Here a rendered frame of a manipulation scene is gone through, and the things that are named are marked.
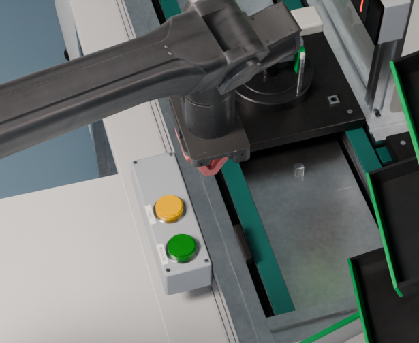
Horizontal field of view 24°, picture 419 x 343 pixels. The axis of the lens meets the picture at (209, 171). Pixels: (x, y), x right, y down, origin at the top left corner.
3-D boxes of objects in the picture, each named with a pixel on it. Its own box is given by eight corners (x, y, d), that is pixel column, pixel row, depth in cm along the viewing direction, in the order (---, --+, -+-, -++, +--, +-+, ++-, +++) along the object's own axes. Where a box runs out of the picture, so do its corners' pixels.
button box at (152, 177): (165, 297, 142) (164, 275, 137) (131, 183, 154) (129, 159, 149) (212, 285, 144) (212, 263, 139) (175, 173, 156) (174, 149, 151)
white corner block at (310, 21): (296, 45, 165) (298, 28, 162) (287, 26, 168) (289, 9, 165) (323, 39, 166) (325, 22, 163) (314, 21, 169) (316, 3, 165)
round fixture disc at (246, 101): (239, 120, 153) (240, 111, 151) (214, 56, 161) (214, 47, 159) (325, 101, 155) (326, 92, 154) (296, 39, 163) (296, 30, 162)
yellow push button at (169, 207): (159, 227, 143) (159, 219, 142) (152, 205, 146) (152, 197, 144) (186, 220, 144) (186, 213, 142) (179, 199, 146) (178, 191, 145)
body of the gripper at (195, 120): (224, 89, 112) (223, 43, 106) (251, 158, 106) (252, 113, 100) (168, 102, 111) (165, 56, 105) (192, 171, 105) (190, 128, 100)
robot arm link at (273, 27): (186, -2, 92) (234, 75, 91) (285, -50, 96) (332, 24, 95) (164, 47, 104) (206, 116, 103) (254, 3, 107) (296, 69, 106)
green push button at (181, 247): (172, 267, 139) (172, 260, 138) (165, 244, 142) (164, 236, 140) (199, 260, 140) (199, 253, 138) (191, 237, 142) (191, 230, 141)
